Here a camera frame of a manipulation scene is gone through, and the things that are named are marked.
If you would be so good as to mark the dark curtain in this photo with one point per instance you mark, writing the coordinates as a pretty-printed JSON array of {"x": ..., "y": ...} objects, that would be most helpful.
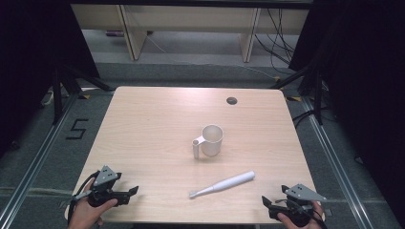
[
  {"x": 366, "y": 79},
  {"x": 35, "y": 47}
]

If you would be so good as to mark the person's right hand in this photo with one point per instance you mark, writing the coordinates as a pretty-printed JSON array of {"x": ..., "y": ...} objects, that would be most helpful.
[{"x": 313, "y": 219}]

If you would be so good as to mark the black metal stand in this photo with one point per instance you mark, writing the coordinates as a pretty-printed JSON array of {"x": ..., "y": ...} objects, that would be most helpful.
[
  {"x": 63, "y": 86},
  {"x": 313, "y": 86}
]

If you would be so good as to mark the person's left hand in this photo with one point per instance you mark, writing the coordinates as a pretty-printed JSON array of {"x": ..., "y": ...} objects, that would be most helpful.
[{"x": 85, "y": 212}]

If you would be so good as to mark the metal floor rail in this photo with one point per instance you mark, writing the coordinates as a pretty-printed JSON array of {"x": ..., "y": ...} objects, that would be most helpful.
[
  {"x": 334, "y": 159},
  {"x": 41, "y": 152}
]

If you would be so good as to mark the yellow black floor tape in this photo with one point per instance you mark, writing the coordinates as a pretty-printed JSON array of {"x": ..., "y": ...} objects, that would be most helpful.
[
  {"x": 84, "y": 96},
  {"x": 293, "y": 99}
]

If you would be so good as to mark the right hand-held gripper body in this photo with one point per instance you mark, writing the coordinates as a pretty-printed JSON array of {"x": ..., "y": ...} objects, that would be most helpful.
[{"x": 297, "y": 203}]

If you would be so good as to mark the white electric toothbrush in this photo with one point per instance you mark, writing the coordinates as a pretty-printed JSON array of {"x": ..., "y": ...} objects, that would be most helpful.
[{"x": 226, "y": 183}]

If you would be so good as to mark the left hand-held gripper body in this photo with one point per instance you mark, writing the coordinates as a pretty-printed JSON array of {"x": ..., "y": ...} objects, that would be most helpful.
[{"x": 105, "y": 191}]

